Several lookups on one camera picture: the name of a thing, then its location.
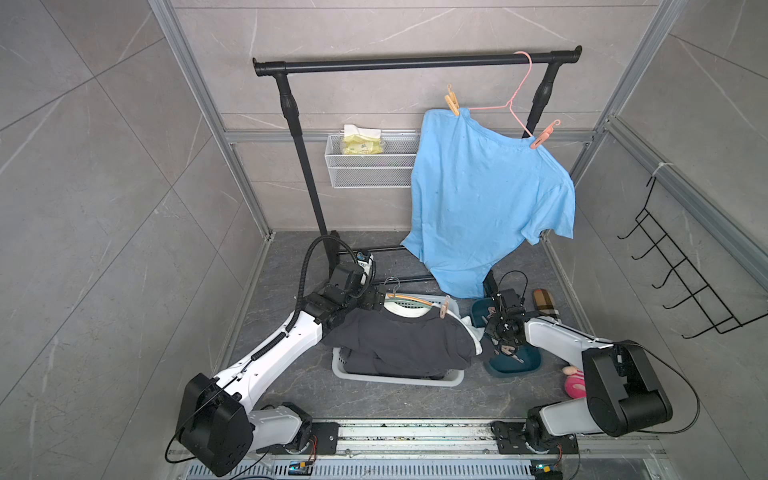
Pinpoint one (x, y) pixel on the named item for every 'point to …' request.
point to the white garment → (475, 333)
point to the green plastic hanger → (409, 301)
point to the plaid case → (543, 302)
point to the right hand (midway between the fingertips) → (496, 329)
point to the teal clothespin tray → (525, 360)
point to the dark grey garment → (426, 343)
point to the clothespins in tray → (510, 350)
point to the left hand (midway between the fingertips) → (371, 280)
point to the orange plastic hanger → (410, 298)
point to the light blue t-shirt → (478, 197)
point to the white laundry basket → (407, 304)
